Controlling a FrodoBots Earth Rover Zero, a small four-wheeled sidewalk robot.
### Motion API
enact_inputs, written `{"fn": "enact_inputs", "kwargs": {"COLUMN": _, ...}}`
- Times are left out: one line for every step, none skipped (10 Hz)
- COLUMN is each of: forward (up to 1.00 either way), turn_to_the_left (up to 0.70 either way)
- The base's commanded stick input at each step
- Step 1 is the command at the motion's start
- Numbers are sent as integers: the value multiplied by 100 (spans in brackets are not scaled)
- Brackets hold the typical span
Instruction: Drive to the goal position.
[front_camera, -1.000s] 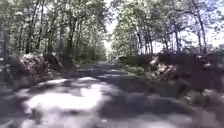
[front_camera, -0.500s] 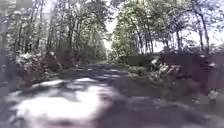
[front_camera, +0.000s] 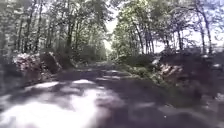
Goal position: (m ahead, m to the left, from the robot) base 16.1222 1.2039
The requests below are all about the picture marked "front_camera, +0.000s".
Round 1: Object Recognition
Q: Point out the grey dirt forest path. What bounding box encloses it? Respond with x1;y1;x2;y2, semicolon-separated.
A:
0;60;224;128

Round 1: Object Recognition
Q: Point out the wood of trees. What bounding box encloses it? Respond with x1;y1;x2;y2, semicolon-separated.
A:
0;0;224;69

